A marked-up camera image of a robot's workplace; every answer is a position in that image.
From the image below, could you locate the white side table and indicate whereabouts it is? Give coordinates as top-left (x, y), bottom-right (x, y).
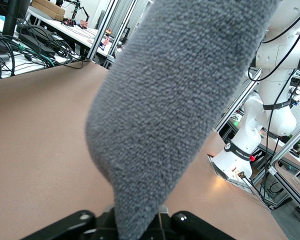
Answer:
top-left (0, 14), bottom-right (84, 82)

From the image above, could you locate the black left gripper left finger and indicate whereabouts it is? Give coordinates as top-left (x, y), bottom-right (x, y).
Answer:
top-left (21, 204), bottom-right (120, 240)

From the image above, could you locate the brown cardboard box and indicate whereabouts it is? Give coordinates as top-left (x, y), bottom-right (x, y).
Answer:
top-left (31, 0), bottom-right (66, 22)

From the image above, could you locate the teal cable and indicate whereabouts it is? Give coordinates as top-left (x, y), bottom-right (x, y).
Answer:
top-left (17, 43), bottom-right (56, 68)

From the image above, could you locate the black looped floor cable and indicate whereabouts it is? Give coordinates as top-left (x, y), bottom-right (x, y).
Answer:
top-left (0, 34), bottom-right (17, 79)

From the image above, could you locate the black power adapter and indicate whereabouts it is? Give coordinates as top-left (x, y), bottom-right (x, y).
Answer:
top-left (17, 24), bottom-right (56, 58)

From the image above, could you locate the black right base connector cable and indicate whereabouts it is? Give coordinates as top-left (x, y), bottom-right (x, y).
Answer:
top-left (239, 172), bottom-right (271, 211)

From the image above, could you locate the aluminium frame rail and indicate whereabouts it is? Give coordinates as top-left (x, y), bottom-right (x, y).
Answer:
top-left (212, 67), bottom-right (263, 133)

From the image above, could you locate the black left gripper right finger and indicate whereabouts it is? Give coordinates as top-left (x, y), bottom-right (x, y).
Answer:
top-left (149, 204), bottom-right (238, 240)

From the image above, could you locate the black monitor stand pole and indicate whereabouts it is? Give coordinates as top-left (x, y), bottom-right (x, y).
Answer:
top-left (2, 0), bottom-right (31, 36)

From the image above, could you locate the aluminium frame post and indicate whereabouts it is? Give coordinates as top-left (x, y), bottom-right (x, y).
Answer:
top-left (87, 0), bottom-right (121, 62)

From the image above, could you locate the white desk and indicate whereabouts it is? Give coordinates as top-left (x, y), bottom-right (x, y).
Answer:
top-left (27, 6), bottom-right (121, 60)

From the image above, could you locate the grey terry towel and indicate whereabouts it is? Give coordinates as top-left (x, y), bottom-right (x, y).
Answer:
top-left (84, 0), bottom-right (282, 240)

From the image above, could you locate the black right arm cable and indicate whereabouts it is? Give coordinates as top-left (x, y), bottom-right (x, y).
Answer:
top-left (247, 2), bottom-right (300, 203)

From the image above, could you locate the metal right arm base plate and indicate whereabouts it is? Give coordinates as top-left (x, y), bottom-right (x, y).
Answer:
top-left (206, 152), bottom-right (272, 212)

